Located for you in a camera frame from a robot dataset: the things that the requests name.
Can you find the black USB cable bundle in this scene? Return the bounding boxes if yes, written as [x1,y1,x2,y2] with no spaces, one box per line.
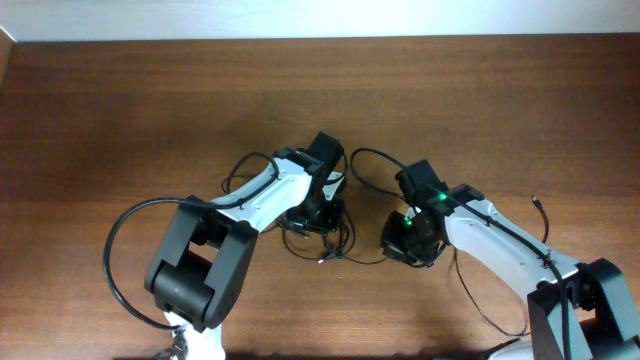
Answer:
[219,172,389,266]

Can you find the thin black cable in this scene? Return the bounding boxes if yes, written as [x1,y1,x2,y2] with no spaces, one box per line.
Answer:
[452,195,551,338]

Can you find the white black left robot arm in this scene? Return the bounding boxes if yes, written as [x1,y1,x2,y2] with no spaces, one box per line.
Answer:
[144,145,344,359]

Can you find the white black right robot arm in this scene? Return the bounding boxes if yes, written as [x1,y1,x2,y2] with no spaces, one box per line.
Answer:
[381,184,639,359]

